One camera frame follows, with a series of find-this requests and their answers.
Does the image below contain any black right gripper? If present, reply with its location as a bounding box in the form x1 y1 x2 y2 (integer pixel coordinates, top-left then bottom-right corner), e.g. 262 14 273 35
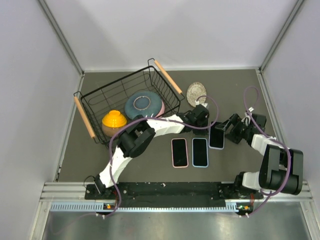
215 113 252 144

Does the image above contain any teal edged black smartphone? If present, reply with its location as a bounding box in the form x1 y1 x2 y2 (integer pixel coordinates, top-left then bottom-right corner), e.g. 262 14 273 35
209 122 224 148

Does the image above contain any lilac phone case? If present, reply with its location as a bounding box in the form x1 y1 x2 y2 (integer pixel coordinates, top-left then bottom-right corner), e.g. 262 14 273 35
207 121 225 150

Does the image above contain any pink phone case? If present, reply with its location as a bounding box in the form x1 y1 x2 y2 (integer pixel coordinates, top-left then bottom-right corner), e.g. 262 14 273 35
170 137 189 169

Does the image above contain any light blue phone case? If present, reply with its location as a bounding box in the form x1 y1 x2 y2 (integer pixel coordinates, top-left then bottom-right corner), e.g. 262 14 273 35
191 137 209 168

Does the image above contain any dark green smartphone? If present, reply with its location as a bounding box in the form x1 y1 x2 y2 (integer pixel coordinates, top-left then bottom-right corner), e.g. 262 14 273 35
193 138 208 166

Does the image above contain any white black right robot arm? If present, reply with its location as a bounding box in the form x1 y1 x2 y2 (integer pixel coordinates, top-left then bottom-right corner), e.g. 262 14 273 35
212 113 304 198

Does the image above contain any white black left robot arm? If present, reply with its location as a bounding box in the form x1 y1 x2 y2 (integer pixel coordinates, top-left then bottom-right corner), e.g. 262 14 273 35
94 104 210 199

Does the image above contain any speckled oval dish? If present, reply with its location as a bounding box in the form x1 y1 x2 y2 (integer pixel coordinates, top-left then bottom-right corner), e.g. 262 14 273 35
186 82 207 107

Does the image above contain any pink plate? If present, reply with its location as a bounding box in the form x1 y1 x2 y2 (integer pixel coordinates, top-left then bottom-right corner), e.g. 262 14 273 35
156 101 165 118

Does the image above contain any blue glazed ceramic plate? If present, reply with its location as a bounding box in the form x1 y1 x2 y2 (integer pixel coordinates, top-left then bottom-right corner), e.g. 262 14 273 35
124 91 163 120

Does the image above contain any yellow ribbed bowl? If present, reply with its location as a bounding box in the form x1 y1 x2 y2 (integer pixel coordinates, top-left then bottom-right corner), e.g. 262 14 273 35
102 110 127 128

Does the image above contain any brown speckled bowl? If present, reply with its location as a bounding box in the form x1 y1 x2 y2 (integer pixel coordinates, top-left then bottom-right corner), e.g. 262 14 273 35
101 123 126 137

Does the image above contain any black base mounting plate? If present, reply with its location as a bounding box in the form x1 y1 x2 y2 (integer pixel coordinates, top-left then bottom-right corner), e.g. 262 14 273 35
84 181 251 208

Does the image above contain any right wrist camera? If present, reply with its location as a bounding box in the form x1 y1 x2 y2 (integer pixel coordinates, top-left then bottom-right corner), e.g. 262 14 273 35
241 107 255 127

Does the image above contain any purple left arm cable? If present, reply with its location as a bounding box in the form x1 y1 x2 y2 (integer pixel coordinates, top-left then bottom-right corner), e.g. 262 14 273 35
109 95 219 211

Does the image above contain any black wire dish basket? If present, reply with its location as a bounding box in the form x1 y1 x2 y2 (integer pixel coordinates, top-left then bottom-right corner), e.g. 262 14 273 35
73 58 186 145

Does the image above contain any aluminium slotted rail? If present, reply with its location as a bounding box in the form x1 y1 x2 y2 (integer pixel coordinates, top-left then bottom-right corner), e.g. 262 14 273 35
50 202 252 213

